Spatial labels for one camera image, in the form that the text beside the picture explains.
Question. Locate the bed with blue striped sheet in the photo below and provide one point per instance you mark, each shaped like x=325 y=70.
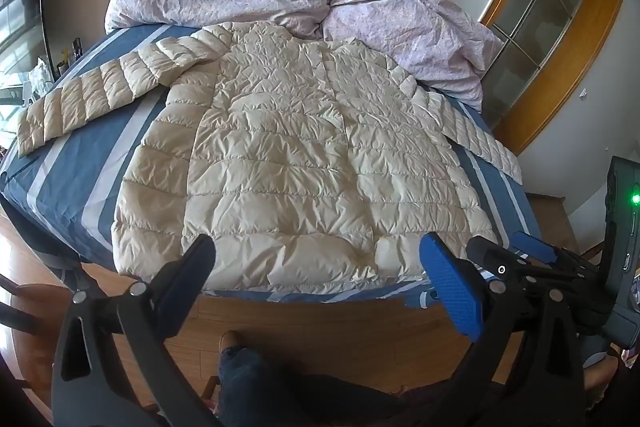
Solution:
x=90 y=167

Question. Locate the window with dark frame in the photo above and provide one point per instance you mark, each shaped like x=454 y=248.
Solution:
x=22 y=7

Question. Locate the wooden door with glass panes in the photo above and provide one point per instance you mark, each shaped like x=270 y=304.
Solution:
x=530 y=22

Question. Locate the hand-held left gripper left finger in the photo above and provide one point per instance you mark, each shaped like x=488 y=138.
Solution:
x=192 y=267

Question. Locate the cream quilted puffer jacket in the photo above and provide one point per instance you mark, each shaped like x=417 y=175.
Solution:
x=300 y=157

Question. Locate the wooden chair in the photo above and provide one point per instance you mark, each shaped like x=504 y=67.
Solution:
x=27 y=332

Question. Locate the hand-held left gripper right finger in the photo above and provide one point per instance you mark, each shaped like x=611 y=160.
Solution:
x=452 y=292

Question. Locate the person's leg in dark jeans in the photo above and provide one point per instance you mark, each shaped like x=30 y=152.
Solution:
x=280 y=392

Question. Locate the person's brown shoe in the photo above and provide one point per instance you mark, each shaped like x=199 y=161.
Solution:
x=231 y=343

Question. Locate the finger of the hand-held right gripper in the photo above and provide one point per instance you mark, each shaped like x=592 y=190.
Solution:
x=492 y=259
x=535 y=247

